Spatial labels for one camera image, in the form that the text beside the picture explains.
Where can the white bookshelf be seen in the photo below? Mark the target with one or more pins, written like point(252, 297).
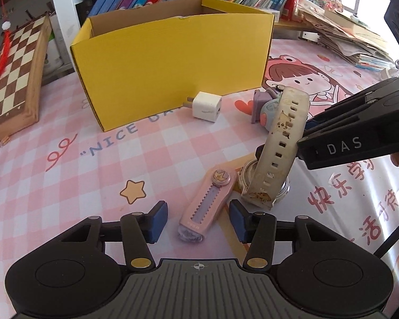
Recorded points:
point(65, 3)

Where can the pink utility knife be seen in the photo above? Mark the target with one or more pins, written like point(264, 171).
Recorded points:
point(202, 209)

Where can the white carton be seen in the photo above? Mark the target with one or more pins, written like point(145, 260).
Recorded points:
point(58, 56)

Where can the yellow cardboard box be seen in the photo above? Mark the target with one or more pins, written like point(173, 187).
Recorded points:
point(169, 66)

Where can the purple toy figure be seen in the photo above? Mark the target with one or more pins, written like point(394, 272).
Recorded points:
point(269, 109)

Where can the pink printed desktop mat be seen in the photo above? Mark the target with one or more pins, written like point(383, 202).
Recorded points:
point(86, 179)

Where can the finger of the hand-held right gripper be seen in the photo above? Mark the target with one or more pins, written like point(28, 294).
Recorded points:
point(345, 113)
point(369, 146)

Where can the colourful bead ornament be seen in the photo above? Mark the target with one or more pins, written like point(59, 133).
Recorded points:
point(329, 1)

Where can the wooden chessboard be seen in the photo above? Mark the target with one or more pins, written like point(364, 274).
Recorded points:
point(16, 73)

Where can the small white cube charger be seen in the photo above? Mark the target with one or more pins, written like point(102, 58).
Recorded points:
point(206, 104)

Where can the cream wrist watch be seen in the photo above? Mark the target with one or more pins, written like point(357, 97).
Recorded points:
point(282, 146)

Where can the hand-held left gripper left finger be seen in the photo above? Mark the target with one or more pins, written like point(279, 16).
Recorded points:
point(159, 221)

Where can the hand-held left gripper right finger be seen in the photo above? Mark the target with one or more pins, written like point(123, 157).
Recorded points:
point(237, 221)

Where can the stack of books and papers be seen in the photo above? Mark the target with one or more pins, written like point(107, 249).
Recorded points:
point(345, 40)

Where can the red tassel ornament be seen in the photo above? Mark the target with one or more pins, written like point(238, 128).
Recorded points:
point(3, 50)

